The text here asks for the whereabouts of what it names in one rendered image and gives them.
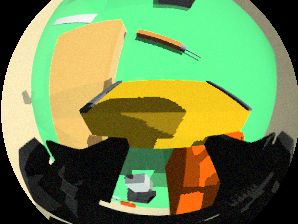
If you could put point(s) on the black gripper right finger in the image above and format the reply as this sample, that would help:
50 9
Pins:
233 158

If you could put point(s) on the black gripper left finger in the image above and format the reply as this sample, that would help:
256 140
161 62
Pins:
99 166

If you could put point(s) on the white flat strip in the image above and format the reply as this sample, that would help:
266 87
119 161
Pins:
87 18

